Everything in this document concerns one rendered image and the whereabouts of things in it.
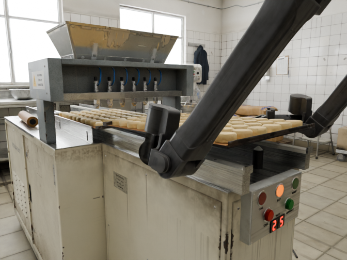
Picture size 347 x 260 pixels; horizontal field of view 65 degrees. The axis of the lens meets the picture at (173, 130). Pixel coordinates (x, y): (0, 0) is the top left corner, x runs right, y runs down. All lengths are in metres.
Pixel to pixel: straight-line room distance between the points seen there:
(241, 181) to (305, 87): 4.55
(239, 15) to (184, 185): 5.49
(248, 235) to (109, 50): 0.93
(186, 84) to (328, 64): 3.76
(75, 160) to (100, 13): 3.80
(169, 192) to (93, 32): 0.73
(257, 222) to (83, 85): 0.88
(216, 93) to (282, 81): 4.90
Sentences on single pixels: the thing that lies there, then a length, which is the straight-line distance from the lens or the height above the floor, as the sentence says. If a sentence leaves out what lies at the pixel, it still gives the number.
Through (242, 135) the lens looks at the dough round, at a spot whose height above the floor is 0.97.
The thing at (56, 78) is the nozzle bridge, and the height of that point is 1.11.
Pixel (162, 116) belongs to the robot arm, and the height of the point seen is 1.02.
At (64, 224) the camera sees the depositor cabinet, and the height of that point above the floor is 0.52.
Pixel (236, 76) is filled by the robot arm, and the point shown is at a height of 1.10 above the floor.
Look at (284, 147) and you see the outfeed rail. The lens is 0.90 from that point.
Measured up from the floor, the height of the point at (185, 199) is 0.77.
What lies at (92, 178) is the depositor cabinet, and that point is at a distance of 1.23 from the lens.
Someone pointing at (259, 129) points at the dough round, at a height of 0.98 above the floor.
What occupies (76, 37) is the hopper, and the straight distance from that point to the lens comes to 1.21.
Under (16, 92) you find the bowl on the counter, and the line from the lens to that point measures 3.84.
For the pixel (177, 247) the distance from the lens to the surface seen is 0.88.
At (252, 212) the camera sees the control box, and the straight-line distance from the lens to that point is 0.71.
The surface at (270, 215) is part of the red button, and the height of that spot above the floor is 0.76.
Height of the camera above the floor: 1.09
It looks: 10 degrees down
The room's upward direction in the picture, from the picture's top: straight up
